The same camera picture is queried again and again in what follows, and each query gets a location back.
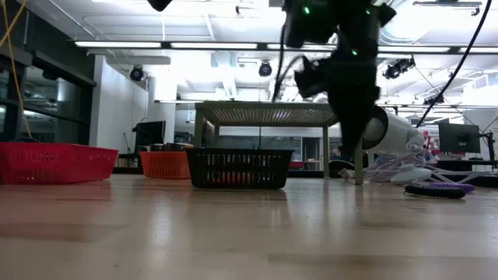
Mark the green perforated metal shelf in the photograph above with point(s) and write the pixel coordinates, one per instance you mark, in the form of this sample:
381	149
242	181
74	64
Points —
272	114

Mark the long ceiling light strip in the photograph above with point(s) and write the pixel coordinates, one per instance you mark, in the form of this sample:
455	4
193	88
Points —
214	45

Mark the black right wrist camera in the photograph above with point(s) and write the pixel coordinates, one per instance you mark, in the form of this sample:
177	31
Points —
311	78

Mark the purple spiral coil band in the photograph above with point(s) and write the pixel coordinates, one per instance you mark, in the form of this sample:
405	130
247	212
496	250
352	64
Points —
459	187

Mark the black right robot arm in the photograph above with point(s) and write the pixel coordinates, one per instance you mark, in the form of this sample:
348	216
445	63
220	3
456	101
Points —
334	23

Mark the red plastic basket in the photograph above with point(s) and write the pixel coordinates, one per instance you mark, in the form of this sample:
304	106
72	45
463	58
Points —
58	163

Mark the black office desk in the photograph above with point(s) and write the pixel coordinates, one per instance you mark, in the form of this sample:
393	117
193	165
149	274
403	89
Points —
467	163

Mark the black plastic basket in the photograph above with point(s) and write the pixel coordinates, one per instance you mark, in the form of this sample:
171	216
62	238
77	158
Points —
239	167

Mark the black spiral coil band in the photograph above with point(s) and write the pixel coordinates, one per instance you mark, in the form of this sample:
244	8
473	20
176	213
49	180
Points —
432	192

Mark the black monitor on arm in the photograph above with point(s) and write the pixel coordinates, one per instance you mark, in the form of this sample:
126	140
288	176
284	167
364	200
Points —
459	138

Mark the orange plastic basket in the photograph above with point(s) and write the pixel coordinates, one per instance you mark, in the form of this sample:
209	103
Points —
165	165

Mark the white camera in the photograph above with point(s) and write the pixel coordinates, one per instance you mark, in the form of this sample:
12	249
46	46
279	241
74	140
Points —
400	132

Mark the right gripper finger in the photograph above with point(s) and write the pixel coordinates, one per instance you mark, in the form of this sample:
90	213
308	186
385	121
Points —
352	116

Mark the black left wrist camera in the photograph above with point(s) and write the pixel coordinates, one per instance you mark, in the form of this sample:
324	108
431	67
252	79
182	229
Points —
159	4

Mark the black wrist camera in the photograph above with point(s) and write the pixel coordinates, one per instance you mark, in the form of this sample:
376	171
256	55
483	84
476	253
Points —
311	78
159	4

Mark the black standing monitor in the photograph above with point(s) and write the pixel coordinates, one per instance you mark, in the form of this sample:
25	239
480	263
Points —
149	134

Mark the black ceiling spotlight cluster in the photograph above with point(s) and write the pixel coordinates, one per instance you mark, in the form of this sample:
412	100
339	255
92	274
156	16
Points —
398	68

